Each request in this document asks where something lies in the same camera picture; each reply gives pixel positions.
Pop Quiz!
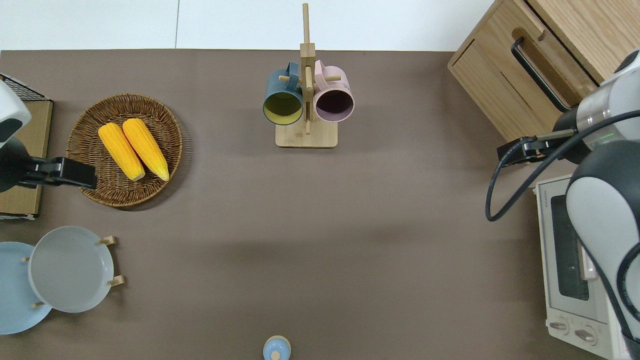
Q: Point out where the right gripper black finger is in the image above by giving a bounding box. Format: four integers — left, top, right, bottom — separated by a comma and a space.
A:
497, 147, 545, 164
510, 135, 547, 151

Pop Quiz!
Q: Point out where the black drawer handle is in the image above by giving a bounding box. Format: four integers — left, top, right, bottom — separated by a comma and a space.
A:
510, 37, 572, 113

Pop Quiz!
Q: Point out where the light wooden cabinet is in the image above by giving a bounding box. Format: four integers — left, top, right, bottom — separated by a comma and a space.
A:
447, 0, 640, 144

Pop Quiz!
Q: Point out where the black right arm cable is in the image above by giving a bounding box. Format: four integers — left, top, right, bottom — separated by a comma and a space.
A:
485, 110, 640, 222

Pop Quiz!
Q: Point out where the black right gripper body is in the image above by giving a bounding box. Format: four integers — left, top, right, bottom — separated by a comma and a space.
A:
552, 107, 596, 166

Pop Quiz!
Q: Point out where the grey plate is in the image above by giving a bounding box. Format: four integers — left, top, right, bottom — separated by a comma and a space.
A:
28, 226, 115, 314

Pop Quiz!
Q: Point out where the pink mug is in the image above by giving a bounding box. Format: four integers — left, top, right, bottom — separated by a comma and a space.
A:
313, 60, 355, 123

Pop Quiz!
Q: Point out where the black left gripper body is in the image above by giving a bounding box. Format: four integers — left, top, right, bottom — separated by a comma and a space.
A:
0, 137, 31, 193

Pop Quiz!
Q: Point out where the brown wicker basket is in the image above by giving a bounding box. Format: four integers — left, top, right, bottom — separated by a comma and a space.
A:
66, 93, 184, 208

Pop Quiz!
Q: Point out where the light blue plate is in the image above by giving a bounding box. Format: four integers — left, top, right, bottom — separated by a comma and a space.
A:
0, 241, 53, 335

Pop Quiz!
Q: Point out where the light wooden drawer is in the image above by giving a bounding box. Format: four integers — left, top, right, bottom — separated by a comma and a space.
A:
500, 0, 601, 121

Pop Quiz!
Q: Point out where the yellow corn cob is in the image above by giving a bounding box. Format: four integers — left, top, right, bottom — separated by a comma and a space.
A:
122, 118, 170, 182
98, 123, 146, 182

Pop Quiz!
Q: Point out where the blue service bell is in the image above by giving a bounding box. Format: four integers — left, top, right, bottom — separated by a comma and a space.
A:
263, 335, 292, 360

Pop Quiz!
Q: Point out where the wooden mug rack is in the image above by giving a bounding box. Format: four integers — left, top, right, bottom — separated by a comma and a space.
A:
275, 2, 339, 149

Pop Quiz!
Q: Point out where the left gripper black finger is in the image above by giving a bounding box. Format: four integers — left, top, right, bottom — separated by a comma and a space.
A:
31, 156, 98, 190
17, 173, 63, 189

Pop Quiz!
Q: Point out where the wooden plate rack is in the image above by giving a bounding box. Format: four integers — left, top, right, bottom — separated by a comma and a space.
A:
21, 235, 126, 309

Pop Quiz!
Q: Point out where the white toaster oven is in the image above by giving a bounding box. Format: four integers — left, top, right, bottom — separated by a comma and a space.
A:
535, 174, 640, 360

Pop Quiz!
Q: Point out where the dark blue mug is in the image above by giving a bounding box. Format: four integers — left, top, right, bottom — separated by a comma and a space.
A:
263, 61, 305, 126

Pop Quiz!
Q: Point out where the brown table mat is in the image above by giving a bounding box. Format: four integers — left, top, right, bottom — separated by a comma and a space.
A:
0, 49, 640, 360

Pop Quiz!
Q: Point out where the wire grid shelf organizer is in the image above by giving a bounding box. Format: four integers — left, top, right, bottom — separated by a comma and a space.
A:
0, 73, 54, 221

